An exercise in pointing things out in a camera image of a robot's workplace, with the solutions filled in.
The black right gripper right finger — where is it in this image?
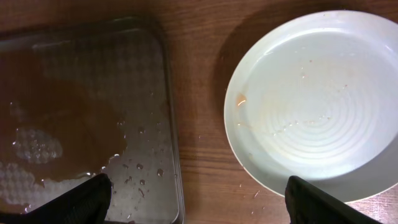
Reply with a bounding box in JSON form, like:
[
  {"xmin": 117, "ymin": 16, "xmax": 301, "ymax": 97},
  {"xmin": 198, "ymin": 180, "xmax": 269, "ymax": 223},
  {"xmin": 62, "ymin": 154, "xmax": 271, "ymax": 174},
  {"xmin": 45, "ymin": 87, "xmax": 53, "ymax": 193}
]
[{"xmin": 285, "ymin": 175, "xmax": 381, "ymax": 224}]

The dark brown serving tray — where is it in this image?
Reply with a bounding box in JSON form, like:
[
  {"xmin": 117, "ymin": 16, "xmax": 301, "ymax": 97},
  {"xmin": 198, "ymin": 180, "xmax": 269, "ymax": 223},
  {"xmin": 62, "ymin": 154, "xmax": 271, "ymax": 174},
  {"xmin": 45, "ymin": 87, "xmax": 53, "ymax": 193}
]
[{"xmin": 1, "ymin": 17, "xmax": 185, "ymax": 223}]

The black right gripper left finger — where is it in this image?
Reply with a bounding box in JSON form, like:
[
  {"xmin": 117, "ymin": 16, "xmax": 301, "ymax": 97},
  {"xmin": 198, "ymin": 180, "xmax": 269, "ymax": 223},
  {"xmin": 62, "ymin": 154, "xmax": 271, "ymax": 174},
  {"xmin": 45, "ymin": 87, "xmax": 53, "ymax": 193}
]
[{"xmin": 1, "ymin": 174, "xmax": 111, "ymax": 224}]

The grey-green plate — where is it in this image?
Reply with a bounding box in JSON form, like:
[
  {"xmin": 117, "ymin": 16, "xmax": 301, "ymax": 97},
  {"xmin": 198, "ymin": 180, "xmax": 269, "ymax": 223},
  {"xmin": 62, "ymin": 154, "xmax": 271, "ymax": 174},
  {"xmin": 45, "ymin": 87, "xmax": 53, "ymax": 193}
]
[{"xmin": 223, "ymin": 11, "xmax": 397, "ymax": 202}]

